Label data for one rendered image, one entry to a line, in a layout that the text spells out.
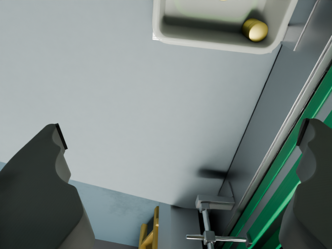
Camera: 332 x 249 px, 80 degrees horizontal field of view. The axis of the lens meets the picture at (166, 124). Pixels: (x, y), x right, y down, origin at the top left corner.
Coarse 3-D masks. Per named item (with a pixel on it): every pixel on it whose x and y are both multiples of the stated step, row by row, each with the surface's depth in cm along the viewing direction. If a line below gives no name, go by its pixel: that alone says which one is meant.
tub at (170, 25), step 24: (168, 0) 37; (192, 0) 37; (216, 0) 37; (240, 0) 37; (264, 0) 37; (288, 0) 31; (168, 24) 39; (192, 24) 39; (216, 24) 39; (240, 24) 39; (216, 48) 35; (240, 48) 35; (264, 48) 35
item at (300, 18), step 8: (304, 0) 37; (312, 0) 35; (296, 8) 39; (304, 8) 36; (312, 8) 34; (296, 16) 38; (304, 16) 36; (288, 24) 41; (296, 24) 38; (304, 24) 36; (288, 32) 41; (296, 32) 38; (288, 40) 40; (296, 40) 38
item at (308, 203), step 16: (304, 128) 10; (320, 128) 9; (304, 144) 10; (320, 144) 8; (304, 160) 8; (320, 160) 7; (304, 176) 8; (320, 176) 7; (304, 192) 6; (320, 192) 6; (288, 208) 7; (304, 208) 6; (320, 208) 6; (288, 224) 6; (304, 224) 5; (320, 224) 5; (288, 240) 6; (304, 240) 5; (320, 240) 5
